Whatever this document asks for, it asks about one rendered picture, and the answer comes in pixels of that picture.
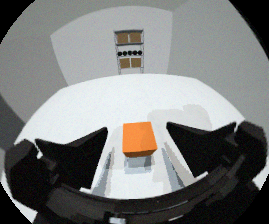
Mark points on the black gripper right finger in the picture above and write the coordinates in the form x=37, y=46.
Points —
x=197, y=146

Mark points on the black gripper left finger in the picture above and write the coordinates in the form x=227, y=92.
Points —
x=80, y=157

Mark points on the orange block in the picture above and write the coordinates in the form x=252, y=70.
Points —
x=138, y=140

